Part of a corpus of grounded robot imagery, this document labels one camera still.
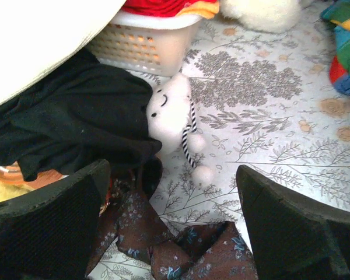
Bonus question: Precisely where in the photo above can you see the rainbow striped cloth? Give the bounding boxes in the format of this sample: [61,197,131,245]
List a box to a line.
[320,1,350,96]

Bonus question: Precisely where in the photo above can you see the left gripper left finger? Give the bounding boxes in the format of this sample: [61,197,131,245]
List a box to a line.
[0,160,110,279]

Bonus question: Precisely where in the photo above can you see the black cloth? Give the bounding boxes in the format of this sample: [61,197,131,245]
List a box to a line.
[0,50,162,181]

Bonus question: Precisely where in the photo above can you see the red cloth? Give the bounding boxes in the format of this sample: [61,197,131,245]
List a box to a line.
[121,0,219,19]

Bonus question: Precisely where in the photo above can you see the white plastic laundry basket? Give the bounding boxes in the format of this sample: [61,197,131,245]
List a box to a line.
[86,11,202,76]

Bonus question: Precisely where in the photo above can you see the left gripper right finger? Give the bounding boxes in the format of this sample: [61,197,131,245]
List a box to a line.
[236,165,350,279]

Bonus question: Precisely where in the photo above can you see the brown floral necktie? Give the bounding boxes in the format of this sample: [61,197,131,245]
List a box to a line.
[86,179,258,279]

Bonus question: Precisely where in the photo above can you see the small white smiling plush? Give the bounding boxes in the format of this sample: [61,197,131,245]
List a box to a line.
[146,73,214,187]

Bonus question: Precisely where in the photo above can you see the white fluffy plush toy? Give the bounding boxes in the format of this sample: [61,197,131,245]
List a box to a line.
[220,0,302,33]

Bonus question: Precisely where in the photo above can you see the cream canvas tote bag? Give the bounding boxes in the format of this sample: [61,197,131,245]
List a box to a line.
[0,1,124,105]

